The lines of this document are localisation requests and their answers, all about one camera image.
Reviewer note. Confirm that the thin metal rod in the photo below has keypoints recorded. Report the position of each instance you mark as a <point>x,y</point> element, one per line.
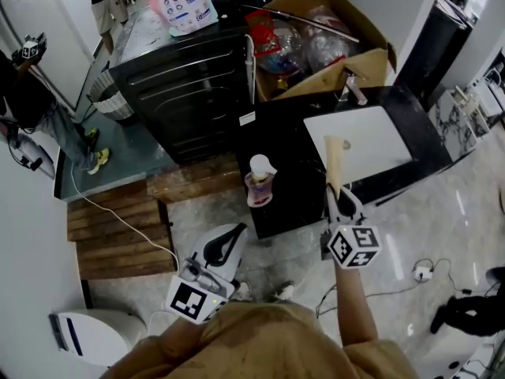
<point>307,20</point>

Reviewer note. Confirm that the white sink basin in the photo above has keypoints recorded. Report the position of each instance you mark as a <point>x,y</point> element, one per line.
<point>355,132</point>

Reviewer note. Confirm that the beige toiletry item tube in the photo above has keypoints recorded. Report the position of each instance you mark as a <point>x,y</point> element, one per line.
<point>335,160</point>

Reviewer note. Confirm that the pink pump soap bottle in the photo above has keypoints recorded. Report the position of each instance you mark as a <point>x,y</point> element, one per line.
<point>259,186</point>

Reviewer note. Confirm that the black sink counter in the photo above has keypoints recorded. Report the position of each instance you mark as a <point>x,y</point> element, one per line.
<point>292,132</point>

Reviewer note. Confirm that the metal faucet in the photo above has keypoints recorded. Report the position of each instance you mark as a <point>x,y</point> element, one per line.
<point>353,87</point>

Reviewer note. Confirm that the brown cardboard box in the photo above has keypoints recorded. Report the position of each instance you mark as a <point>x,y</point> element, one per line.
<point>367,65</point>

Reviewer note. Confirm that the pink refill pouch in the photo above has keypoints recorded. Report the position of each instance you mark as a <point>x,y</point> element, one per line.
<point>183,4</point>

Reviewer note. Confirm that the person's right forearm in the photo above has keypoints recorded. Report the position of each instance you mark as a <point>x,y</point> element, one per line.
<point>355,306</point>

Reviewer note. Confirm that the black cabinet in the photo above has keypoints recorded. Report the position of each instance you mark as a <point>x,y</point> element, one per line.
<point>434,49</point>

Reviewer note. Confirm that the white floor charger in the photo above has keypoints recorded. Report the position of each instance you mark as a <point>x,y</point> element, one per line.
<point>423,272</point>

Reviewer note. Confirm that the black washing machine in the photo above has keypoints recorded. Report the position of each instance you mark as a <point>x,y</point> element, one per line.
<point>185,89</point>

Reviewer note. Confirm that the clear plastic bag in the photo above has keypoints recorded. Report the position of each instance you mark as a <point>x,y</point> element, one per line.
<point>327,42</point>

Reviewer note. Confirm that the clear red-capped water jug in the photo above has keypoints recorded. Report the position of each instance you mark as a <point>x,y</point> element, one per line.
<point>276,43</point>

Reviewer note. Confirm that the person's beige shirt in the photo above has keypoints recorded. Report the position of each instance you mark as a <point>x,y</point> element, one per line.
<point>256,346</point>

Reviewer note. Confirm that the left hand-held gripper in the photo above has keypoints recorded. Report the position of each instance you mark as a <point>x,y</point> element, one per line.
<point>197,290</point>

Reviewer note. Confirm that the white ribbed trash bin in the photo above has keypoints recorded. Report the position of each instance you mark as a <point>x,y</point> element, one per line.
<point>112,103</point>

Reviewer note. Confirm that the person's left shoe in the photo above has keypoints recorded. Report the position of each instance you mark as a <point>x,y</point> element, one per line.
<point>244,290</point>

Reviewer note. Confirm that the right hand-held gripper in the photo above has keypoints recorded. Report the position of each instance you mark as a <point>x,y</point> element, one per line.
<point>355,247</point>

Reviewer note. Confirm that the person's shoe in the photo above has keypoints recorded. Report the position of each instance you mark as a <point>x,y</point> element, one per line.
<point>284,290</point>
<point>244,290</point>

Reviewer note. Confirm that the white marble vanity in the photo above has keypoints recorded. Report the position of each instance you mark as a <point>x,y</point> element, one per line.
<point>457,124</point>

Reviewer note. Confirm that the person's right shoe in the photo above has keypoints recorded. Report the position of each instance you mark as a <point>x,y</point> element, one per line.
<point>284,290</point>

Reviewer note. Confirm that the white door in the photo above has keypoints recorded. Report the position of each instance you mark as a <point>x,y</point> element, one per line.
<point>35,18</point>

